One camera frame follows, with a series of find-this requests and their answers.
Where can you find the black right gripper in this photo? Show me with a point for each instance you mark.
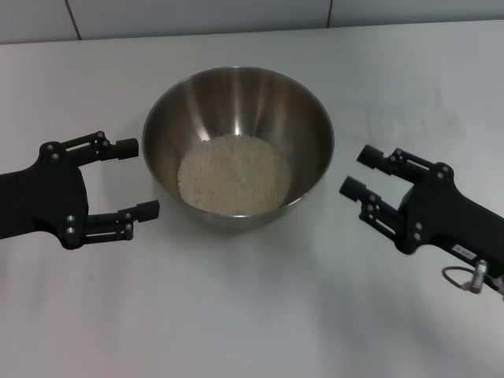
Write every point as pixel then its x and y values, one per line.
pixel 445 212

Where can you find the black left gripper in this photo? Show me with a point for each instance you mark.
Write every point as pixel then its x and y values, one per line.
pixel 51 197

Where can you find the stainless steel mixing bowl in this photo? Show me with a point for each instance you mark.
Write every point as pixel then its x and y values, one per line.
pixel 236 102

